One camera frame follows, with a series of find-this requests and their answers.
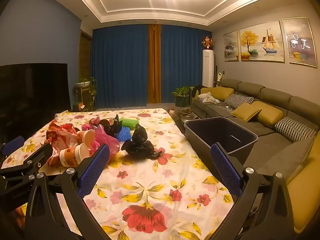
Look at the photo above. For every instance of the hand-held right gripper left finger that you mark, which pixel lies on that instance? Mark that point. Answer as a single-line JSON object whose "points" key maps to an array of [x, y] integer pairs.
{"points": [[93, 170]]}

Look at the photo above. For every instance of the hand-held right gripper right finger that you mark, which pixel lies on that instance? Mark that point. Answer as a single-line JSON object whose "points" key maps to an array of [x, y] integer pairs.
{"points": [[226, 170]]}

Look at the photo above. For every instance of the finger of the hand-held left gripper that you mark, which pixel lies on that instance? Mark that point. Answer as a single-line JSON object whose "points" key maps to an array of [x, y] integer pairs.
{"points": [[41, 155], [13, 143]]}

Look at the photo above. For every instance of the orange white paper cup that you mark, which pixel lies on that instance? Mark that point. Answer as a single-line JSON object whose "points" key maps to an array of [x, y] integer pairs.
{"points": [[72, 156], [86, 137]]}

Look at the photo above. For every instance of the red printed plastic bag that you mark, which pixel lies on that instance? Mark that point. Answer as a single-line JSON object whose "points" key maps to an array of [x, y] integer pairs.
{"points": [[61, 133]]}

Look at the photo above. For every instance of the dark grey plastic bin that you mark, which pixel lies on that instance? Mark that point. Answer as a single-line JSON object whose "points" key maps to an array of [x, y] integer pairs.
{"points": [[200, 140]]}

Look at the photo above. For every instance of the small pink plastic bag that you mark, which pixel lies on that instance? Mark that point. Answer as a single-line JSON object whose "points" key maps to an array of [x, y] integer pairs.
{"points": [[91, 123]]}

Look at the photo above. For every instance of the large black plastic bag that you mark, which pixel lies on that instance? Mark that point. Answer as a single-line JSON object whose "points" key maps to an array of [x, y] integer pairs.
{"points": [[140, 142]]}

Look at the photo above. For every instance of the floral tablecloth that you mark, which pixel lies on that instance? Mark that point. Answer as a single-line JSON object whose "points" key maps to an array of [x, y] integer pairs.
{"points": [[140, 180]]}

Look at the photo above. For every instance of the black television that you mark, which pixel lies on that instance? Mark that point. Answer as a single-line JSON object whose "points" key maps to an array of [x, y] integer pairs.
{"points": [[32, 95]]}

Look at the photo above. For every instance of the black white patterned cushion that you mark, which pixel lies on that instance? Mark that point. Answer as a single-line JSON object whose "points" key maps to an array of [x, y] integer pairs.
{"points": [[237, 100], [295, 130]]}

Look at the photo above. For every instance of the gold plant stand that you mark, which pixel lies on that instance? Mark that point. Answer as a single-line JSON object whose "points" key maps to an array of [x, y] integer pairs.
{"points": [[86, 97]]}

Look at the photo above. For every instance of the white cloth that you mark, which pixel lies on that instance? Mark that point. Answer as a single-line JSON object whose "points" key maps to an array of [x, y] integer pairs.
{"points": [[208, 98]]}

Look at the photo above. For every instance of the plant stand with potted plant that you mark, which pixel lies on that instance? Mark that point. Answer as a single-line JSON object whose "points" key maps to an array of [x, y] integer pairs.
{"points": [[83, 84]]}

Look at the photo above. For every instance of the large yellow cushion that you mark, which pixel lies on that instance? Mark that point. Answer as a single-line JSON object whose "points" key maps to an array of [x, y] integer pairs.
{"points": [[305, 195]]}

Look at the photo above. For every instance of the potted plant in dark pot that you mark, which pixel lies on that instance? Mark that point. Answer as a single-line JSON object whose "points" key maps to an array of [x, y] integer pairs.
{"points": [[182, 100]]}

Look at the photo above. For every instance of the dark garment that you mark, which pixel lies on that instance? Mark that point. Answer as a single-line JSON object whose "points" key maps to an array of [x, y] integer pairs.
{"points": [[198, 89]]}

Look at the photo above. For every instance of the grey green sofa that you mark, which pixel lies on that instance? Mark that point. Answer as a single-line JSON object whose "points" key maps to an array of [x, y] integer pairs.
{"points": [[272, 97]]}

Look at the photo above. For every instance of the white handheld vacuum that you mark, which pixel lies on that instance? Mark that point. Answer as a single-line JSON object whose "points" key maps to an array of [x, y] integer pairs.
{"points": [[219, 76]]}

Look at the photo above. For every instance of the brown wooden panel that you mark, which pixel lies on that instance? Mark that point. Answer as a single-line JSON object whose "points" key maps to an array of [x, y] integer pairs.
{"points": [[85, 62]]}

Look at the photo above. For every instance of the white standing air conditioner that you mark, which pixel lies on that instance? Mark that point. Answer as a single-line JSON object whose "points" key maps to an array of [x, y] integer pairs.
{"points": [[208, 67]]}

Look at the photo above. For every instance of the blue curtain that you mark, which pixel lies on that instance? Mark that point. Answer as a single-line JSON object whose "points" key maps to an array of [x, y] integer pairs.
{"points": [[120, 65], [185, 62]]}

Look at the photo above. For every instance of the orange curtain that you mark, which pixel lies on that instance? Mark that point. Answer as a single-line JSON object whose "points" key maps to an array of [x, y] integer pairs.
{"points": [[154, 65]]}

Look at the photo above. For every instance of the small landscape painting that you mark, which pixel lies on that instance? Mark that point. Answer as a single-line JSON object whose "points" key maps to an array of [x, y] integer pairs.
{"points": [[231, 46]]}

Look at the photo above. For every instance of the red gold flower decoration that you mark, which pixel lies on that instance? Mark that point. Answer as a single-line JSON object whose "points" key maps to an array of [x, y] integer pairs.
{"points": [[208, 42]]}

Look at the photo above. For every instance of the glossy framed painting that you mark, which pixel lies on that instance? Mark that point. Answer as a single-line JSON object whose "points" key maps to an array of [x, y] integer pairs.
{"points": [[300, 40]]}

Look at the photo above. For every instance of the tree paintings on wall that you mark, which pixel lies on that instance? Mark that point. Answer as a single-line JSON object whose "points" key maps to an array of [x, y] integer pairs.
{"points": [[262, 42]]}

